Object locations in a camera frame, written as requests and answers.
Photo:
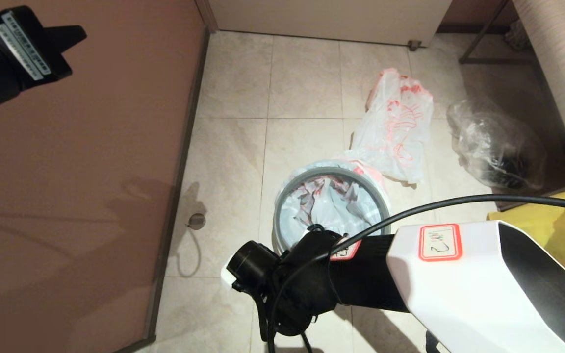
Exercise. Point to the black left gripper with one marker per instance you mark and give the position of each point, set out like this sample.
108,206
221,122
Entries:
27,46

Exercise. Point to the small metal door stopper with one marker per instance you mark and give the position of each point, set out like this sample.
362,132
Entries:
415,44

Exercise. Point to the clear plastic bag dark contents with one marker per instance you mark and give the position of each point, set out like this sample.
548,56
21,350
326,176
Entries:
488,147

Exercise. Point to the round metal floor disc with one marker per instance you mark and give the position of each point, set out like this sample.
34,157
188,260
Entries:
196,221

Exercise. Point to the brown metal table frame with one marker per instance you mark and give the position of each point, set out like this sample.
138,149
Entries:
496,59

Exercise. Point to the white crumpled fabric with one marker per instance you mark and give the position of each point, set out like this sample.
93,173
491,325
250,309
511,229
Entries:
519,34

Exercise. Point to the brown cabinet side panel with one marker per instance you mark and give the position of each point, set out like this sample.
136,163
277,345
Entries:
91,171

